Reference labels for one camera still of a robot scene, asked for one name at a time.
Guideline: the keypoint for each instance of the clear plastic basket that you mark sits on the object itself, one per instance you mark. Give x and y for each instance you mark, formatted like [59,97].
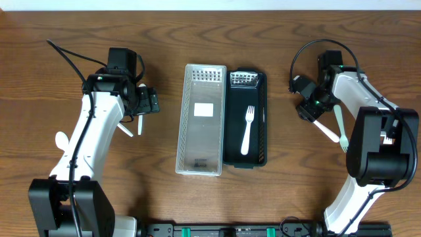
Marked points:
[201,131]

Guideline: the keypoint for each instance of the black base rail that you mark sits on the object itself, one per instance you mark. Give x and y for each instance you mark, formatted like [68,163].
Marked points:
[290,226]

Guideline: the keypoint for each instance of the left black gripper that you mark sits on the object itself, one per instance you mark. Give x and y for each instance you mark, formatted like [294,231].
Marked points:
[148,101]

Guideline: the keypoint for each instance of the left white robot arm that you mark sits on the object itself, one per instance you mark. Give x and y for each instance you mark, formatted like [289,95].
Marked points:
[81,168]

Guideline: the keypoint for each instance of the white spoon crossing handle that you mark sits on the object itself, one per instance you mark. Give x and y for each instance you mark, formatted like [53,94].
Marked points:
[125,130]

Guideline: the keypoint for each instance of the white plastic fork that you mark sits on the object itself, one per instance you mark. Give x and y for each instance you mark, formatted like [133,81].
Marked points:
[386,139]
[249,118]

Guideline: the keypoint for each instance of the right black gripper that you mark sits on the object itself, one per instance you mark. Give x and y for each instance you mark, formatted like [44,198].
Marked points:
[311,113]

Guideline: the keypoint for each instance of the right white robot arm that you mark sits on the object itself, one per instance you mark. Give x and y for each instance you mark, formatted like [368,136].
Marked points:
[382,153]

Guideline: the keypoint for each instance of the pale green plastic fork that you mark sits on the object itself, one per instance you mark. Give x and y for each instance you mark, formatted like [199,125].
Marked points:
[343,141]

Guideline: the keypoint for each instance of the translucent white spoon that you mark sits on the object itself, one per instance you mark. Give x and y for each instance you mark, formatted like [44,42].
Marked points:
[140,118]

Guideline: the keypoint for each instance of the black plastic basket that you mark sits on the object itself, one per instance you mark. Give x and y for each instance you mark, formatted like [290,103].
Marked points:
[245,87]

